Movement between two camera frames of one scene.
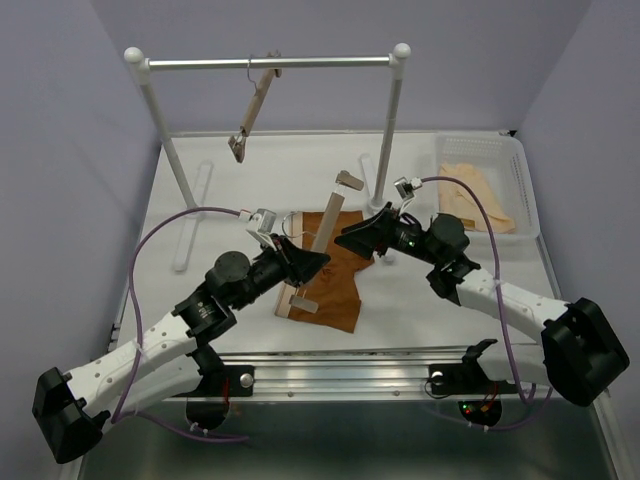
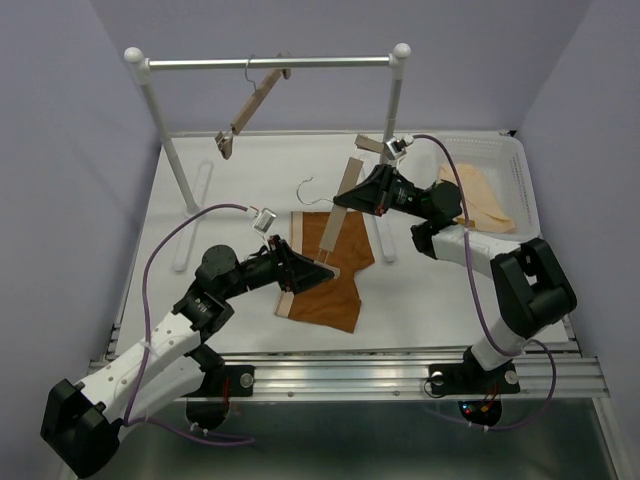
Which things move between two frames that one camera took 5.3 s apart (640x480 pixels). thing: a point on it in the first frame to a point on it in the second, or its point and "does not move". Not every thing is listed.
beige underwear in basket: (456, 199) does not move
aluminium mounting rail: (357, 375) does not move
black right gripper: (364, 237) to (374, 193)
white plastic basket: (501, 161) does not move
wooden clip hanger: (304, 301) to (333, 231)
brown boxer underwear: (336, 289) does not move
